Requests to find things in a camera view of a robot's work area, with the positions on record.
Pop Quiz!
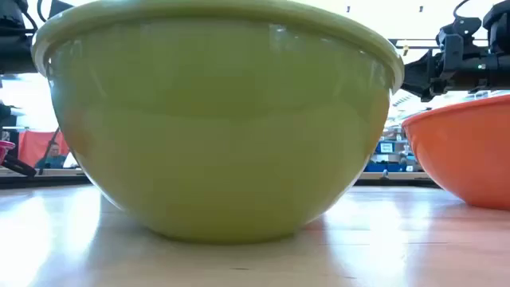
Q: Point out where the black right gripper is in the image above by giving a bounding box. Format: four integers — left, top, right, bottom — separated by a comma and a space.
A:
401, 33, 499, 103

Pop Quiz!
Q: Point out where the orange plastic bowl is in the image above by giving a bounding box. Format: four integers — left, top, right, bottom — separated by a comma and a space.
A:
401, 94, 510, 211

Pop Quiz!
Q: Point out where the green plastic bowl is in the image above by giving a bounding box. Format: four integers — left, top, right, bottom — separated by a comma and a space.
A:
30, 0, 406, 245

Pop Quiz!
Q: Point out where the small pink plastic bowl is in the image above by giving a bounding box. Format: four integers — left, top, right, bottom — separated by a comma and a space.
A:
0, 140, 16, 165

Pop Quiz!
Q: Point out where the person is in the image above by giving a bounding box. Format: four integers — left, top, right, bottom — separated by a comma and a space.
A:
34, 142, 68, 170

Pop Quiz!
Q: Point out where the black slanted pole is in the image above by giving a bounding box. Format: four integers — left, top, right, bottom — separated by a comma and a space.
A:
37, 126, 61, 176

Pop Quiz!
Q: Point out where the red cloth banner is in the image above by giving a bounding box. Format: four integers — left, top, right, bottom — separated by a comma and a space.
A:
18, 130, 71, 168

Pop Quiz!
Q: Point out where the thick black tube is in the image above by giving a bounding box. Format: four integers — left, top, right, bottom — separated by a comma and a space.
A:
0, 154, 37, 179

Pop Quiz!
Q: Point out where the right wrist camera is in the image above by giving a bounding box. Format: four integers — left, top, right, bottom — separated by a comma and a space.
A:
452, 16, 483, 39

